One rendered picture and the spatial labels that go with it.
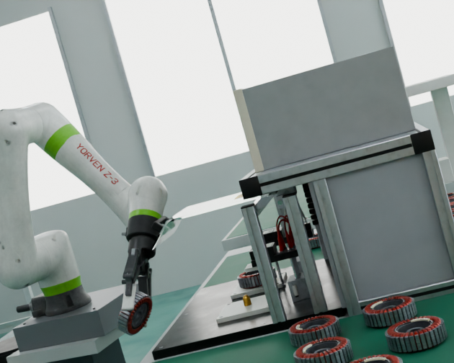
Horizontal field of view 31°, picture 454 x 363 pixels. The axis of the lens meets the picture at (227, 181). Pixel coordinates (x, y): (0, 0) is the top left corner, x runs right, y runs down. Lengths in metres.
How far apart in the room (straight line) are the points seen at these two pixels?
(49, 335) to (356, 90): 1.21
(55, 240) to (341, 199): 1.03
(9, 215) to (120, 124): 4.70
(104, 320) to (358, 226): 0.92
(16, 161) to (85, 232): 4.90
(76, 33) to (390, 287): 5.58
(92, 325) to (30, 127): 0.61
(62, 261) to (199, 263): 4.53
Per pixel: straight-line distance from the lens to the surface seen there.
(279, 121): 1.96
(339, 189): 1.86
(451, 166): 3.18
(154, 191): 2.25
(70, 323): 2.51
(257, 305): 2.11
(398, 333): 1.57
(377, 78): 1.95
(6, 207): 2.41
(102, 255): 7.25
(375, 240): 1.88
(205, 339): 1.98
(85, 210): 7.23
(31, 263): 2.45
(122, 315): 2.11
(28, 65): 7.33
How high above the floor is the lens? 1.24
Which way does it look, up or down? 4 degrees down
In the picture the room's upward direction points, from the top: 16 degrees counter-clockwise
